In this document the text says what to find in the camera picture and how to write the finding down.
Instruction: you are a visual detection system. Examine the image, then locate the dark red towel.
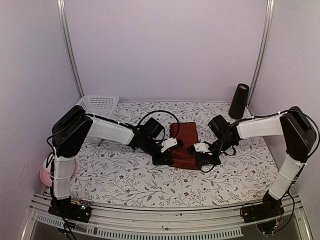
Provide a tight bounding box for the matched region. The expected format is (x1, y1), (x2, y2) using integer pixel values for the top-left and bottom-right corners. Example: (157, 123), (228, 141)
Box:
(169, 122), (199, 171)

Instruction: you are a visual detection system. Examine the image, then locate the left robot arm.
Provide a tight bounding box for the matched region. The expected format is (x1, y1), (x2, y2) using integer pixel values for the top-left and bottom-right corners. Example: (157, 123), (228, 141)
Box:
(47, 105), (178, 217)

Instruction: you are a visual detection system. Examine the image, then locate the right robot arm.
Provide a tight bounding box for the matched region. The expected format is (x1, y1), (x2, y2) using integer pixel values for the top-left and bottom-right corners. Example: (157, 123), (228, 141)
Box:
(192, 102), (320, 207)

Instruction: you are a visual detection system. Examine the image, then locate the floral tablecloth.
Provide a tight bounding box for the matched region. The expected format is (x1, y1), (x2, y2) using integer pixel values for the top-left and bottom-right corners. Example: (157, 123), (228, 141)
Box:
(59, 100), (286, 208)

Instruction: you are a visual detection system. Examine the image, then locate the black cylinder cup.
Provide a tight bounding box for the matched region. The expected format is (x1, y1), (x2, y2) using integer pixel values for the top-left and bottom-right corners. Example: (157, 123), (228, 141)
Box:
(228, 83), (250, 120)

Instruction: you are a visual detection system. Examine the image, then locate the white plastic basket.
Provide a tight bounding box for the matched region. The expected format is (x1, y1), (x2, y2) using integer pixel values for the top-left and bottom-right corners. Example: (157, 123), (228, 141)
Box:
(75, 95), (120, 144)

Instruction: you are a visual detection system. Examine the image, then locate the pink plate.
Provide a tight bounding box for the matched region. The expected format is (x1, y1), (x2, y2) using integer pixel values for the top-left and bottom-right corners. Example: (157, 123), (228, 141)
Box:
(39, 152), (75, 187)

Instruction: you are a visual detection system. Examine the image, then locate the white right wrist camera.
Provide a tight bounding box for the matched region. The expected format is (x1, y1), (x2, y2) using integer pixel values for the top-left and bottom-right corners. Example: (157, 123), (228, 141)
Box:
(187, 142), (211, 155)

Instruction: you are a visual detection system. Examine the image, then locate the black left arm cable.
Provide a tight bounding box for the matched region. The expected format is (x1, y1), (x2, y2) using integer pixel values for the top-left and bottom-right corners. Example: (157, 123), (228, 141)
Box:
(137, 110), (181, 141)

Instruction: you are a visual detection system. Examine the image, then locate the front aluminium rail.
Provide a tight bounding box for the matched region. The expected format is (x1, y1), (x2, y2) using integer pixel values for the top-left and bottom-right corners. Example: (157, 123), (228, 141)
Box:
(21, 193), (314, 240)

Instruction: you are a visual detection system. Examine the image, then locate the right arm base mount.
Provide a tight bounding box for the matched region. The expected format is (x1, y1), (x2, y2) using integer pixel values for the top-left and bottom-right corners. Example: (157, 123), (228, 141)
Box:
(239, 191), (285, 223)

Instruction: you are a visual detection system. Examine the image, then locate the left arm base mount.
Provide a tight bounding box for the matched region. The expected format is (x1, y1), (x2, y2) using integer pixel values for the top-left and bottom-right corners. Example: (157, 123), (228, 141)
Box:
(48, 199), (92, 223)

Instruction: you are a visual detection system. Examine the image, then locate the right aluminium frame post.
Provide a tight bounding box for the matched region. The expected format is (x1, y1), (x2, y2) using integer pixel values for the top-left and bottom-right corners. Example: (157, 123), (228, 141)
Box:
(247, 0), (275, 109)

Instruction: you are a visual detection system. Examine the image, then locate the aluminium frame post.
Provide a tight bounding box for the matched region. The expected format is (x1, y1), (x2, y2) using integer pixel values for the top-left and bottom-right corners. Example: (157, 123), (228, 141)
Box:
(247, 0), (275, 109)
(56, 0), (84, 98)

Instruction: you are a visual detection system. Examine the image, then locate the left aluminium frame post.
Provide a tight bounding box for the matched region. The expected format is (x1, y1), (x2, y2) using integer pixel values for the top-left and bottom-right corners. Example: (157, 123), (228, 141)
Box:
(56, 0), (84, 98)

